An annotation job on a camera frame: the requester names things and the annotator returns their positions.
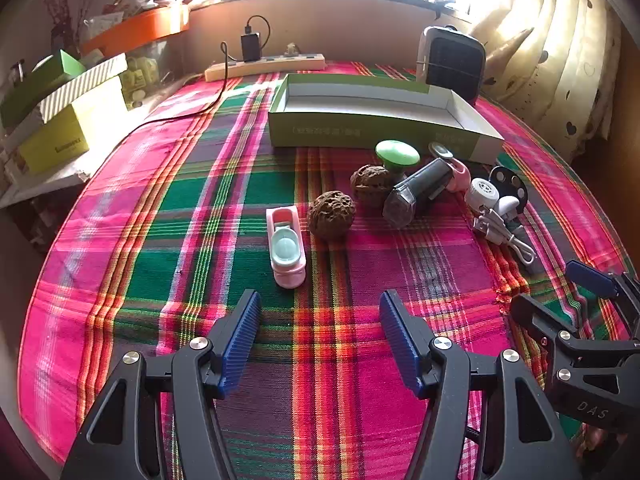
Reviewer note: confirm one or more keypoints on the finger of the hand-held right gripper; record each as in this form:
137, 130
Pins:
590, 277
537, 320

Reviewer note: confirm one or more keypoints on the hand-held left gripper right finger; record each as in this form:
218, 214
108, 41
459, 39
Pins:
400, 345

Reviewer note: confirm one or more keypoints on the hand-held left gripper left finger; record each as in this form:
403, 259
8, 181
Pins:
240, 345

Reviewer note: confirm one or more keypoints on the pink toy toilet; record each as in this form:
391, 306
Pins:
460, 177
287, 260

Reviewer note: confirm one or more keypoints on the black disc with three holes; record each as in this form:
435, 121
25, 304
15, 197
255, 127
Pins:
502, 175

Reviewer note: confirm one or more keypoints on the white round device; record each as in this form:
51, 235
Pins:
482, 192

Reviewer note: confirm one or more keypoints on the brown wrinkled walnut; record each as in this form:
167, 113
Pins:
369, 182
330, 212

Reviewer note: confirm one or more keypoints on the black cylinder with clear cap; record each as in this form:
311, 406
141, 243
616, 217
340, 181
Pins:
420, 185

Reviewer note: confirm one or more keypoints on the green mushroom-shaped knob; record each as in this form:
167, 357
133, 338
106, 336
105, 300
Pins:
397, 152

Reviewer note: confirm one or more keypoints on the green white cardboard box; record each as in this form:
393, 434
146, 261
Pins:
350, 130

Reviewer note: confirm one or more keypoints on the cream heart-print curtain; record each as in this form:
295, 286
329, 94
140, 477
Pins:
550, 35

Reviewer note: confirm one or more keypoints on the white side shelf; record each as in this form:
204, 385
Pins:
50, 180

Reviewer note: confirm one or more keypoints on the grey black fan heater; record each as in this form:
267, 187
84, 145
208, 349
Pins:
452, 65

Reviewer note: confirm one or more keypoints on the yellow-green box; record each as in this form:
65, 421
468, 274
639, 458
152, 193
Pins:
65, 135

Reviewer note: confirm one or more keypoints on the beige power strip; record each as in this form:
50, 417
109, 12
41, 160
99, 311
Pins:
280, 62

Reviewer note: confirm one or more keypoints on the pale green patterned bag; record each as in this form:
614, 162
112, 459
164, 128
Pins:
140, 77

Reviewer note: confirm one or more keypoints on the black charger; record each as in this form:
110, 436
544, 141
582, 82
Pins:
251, 47

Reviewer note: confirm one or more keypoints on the beige plug adapter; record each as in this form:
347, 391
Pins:
291, 50

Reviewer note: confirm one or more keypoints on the white striped box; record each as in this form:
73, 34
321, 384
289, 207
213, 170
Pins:
80, 87

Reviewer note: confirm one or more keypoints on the green flat box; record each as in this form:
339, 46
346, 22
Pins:
30, 95

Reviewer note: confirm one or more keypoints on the orange tray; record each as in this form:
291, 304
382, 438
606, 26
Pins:
140, 27

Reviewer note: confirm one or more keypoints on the red dried twigs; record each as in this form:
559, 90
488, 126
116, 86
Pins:
62, 15

